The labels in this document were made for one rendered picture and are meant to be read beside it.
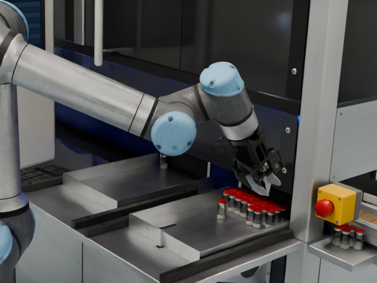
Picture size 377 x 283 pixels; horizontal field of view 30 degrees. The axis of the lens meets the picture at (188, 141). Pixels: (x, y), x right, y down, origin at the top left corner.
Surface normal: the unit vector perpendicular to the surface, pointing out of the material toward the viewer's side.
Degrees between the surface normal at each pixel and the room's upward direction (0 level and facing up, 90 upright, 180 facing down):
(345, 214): 90
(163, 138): 90
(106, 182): 0
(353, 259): 0
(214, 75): 34
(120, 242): 0
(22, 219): 89
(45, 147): 90
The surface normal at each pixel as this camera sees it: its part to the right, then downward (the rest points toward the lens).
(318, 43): -0.75, 0.16
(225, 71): -0.36, -0.69
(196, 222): 0.04, -0.96
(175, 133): -0.04, 0.29
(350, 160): 0.66, 0.25
